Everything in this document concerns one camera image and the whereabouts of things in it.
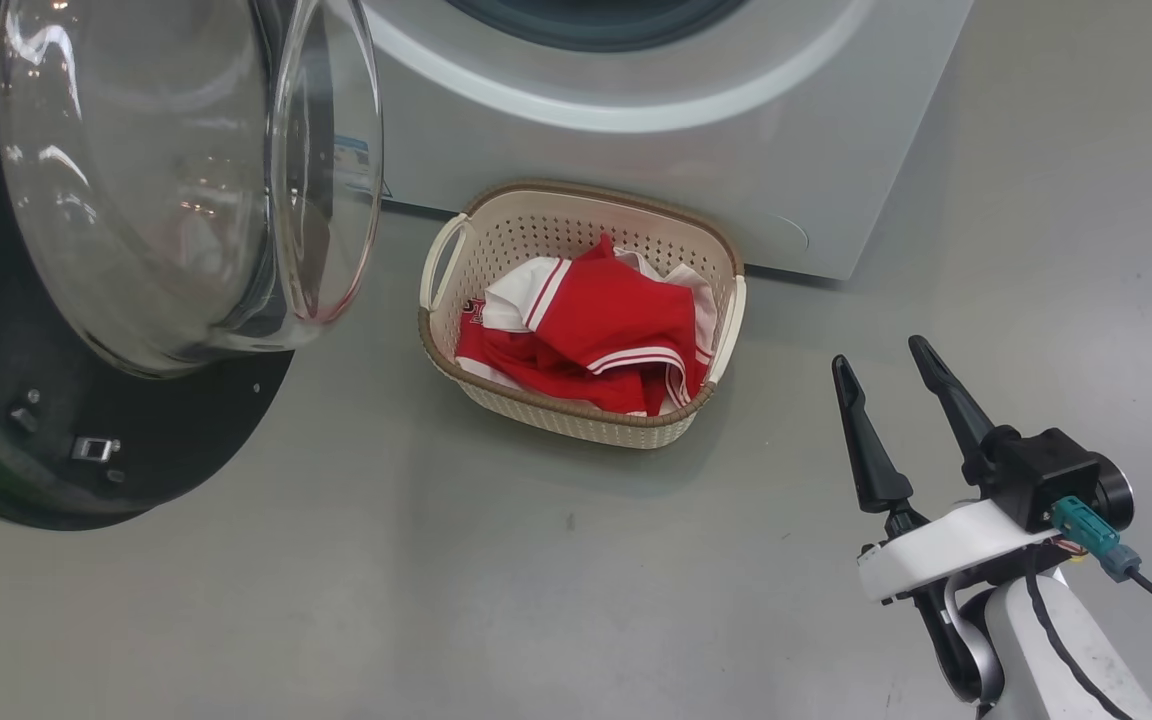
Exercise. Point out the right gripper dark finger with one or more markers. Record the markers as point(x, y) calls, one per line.
point(876, 460)
point(951, 400)

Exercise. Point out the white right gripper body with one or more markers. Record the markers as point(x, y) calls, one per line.
point(936, 550)

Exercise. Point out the black glass washing machine door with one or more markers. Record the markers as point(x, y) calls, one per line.
point(166, 440)

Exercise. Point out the red and white striped garment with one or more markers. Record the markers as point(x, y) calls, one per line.
point(616, 320)

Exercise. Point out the red lettered jersey garment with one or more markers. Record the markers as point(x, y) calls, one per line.
point(496, 357)

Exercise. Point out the cream perforated laundry basket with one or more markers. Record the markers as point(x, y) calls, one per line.
point(556, 215)

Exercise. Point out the round drain filter cover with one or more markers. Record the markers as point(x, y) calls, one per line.
point(788, 230)

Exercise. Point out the blue energy label sticker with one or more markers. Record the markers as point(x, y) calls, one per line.
point(354, 160)

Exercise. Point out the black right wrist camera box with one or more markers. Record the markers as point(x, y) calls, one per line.
point(1046, 470)

